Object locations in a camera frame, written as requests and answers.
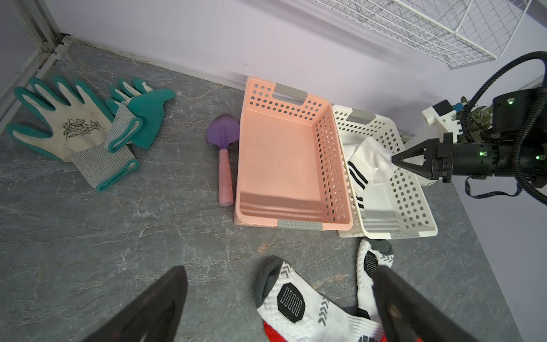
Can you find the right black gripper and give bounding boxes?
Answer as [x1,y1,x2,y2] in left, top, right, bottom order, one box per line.
[392,133,454,183]

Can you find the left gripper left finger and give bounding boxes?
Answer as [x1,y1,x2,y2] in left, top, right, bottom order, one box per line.
[85,266,188,341]

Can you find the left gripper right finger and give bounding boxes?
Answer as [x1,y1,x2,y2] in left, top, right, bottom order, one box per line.
[373,266,477,342]

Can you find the white black striped sock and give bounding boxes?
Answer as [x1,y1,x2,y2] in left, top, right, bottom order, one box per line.
[343,137,396,210]

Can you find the white sock grey toe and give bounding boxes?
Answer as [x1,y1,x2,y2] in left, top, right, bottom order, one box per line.
[356,238,394,323]

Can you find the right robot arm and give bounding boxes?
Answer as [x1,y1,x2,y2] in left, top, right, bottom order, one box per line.
[392,51,546,204]

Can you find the white plastic basket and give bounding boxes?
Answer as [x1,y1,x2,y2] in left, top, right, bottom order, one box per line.
[333,105,438,239]

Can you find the pink plastic basket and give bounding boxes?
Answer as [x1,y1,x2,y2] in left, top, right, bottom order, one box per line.
[234,76,356,232]

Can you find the potted green plant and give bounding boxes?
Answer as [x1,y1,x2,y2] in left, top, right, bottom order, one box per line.
[401,96,492,188]

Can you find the red santa sock right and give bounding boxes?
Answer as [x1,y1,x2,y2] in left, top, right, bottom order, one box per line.
[264,321,286,342]

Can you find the white sock hexagon patch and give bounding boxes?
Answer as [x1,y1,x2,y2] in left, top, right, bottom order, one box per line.
[255,254,385,342]

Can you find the purple pink garden trowel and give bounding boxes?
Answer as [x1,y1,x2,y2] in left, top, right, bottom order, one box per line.
[206,114,240,207]

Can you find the green white garden glove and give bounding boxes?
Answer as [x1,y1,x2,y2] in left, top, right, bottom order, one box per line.
[7,76,140,192]

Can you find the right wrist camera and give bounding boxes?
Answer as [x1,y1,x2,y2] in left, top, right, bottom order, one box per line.
[422,100,462,143]

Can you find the white wire wall shelf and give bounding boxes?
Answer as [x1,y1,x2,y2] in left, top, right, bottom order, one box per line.
[321,0,531,69]

